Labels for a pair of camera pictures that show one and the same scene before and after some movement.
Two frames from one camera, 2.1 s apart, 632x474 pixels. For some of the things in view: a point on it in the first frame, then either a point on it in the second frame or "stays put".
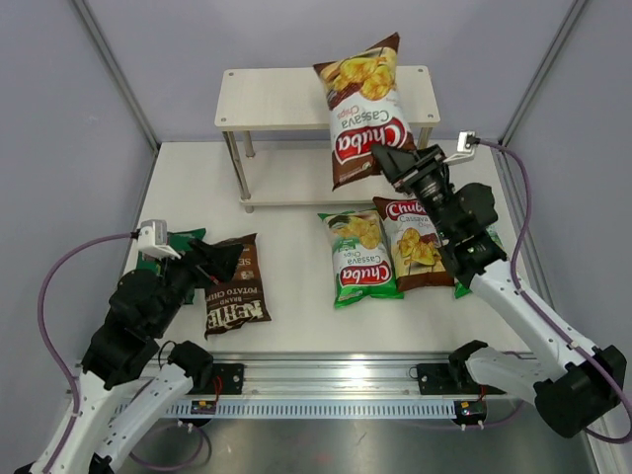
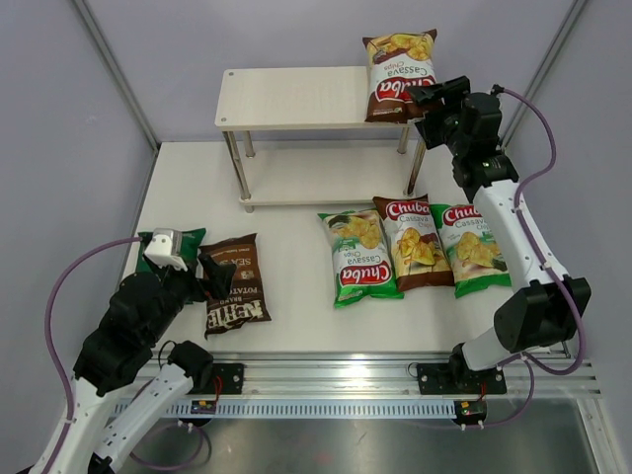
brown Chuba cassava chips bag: x=365 y=110 to x=399 y=62
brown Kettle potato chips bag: x=240 y=300 stays put
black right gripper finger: x=394 y=162 to x=453 y=86
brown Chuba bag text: x=415 y=241 stays put
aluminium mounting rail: x=330 y=376 stays put
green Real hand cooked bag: x=180 y=240 stays put
